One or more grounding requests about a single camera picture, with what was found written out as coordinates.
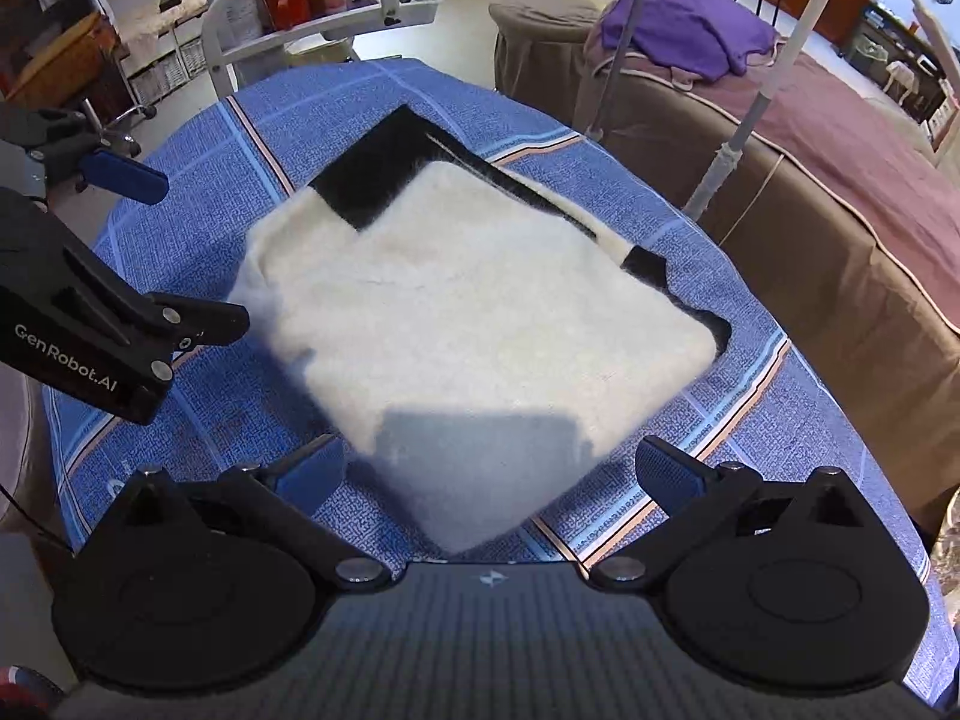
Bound cream and black sweater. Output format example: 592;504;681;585
231;107;731;553

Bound grey utility cart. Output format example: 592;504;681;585
202;0;441;99

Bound red container on cart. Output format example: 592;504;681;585
262;0;311;31

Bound brown bed with pink cover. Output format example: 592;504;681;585
576;29;960;533

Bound white tripod pole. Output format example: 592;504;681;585
682;0;830;221

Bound brown round ottoman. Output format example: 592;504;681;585
488;0;613;133

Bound purple garment on bed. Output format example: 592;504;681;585
628;0;779;83

